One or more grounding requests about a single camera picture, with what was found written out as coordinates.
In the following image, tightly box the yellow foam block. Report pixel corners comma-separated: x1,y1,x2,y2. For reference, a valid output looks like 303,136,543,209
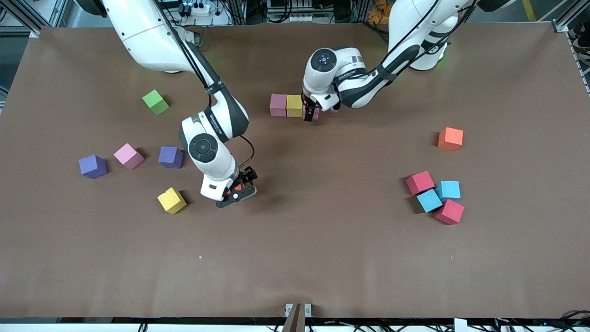
286,95,304,118
157,187,188,215

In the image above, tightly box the light blue foam block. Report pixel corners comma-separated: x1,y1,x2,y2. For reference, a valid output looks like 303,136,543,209
435,180,461,200

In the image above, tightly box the purple foam block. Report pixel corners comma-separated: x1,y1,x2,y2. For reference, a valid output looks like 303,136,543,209
158,146,184,169
78,154,108,180

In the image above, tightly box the green foam block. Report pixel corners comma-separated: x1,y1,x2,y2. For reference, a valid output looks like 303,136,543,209
142,89,170,116

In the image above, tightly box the red foam block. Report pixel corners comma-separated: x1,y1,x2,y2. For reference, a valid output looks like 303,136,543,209
435,199,465,225
406,171,436,196

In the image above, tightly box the white power strip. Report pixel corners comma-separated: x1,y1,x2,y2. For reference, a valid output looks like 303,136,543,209
177,1,213,17

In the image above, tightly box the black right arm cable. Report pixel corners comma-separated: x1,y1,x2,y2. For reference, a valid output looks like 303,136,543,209
159,0,255,170

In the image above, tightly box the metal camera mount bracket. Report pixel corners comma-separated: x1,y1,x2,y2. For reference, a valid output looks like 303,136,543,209
282,303,312,332

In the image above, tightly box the aluminium frame profile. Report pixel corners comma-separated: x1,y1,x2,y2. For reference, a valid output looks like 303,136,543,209
551,0,590,33
0,0,70,38

